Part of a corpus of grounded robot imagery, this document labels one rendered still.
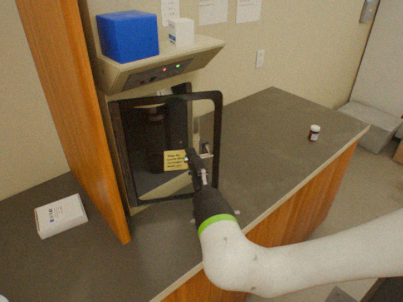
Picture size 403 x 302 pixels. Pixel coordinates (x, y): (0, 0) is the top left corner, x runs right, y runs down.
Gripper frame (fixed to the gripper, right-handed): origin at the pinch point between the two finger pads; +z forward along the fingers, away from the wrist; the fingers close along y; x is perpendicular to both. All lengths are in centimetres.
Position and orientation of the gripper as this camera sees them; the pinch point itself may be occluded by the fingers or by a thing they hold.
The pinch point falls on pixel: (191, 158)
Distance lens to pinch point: 81.0
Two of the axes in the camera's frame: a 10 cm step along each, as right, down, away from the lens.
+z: -2.4, -5.7, 7.9
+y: 0.0, -8.1, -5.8
